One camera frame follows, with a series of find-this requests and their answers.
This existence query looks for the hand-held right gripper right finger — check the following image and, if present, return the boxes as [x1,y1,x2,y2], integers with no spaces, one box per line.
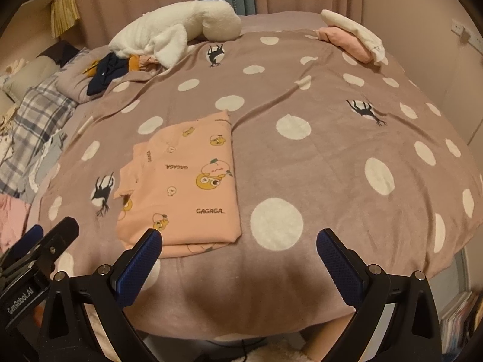
[316,228,442,362]

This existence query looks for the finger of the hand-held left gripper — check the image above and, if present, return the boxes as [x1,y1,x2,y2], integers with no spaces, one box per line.
[15,217,80,278]
[0,224,44,268]

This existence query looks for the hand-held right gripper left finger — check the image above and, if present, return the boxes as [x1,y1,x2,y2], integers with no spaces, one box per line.
[38,229,164,362]

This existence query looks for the pink cartoon print shirt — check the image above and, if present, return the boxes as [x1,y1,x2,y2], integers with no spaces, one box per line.
[114,110,242,259]

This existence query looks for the light pink crumpled cloth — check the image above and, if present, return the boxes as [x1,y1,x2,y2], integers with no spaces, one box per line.
[0,194,33,251]

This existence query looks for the mauve polka dot blanket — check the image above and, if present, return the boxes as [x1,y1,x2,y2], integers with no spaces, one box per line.
[38,11,483,342]

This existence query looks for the white fluffy rug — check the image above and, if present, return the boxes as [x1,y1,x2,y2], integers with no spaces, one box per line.
[245,339,307,362]

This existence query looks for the plaid cloth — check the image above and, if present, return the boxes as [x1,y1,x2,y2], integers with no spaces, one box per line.
[0,79,78,193]

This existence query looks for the row of books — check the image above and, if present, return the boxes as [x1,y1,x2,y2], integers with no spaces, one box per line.
[440,290,481,352]

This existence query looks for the beige pillow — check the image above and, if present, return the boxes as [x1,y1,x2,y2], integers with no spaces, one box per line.
[2,56,61,102]

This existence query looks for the mauve pillow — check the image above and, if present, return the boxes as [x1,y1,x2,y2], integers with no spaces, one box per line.
[56,49,112,103]

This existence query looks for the navy cloth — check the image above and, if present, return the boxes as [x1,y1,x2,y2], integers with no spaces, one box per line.
[87,53,131,97]

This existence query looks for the dark brown pillow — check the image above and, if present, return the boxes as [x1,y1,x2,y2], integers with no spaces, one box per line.
[41,41,89,69]

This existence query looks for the yellow fringed cloth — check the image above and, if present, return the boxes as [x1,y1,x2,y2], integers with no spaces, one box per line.
[51,0,81,39]

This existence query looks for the pink folded cloth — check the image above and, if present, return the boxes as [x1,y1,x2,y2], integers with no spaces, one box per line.
[316,26,374,63]

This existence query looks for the white plush toy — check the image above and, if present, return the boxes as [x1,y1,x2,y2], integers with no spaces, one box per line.
[109,0,242,68]

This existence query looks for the cream folded cloth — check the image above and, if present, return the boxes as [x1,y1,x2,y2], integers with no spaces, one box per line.
[321,8,389,65]

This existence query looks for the white wall socket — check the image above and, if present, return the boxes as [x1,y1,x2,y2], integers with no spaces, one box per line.
[452,19,483,50]

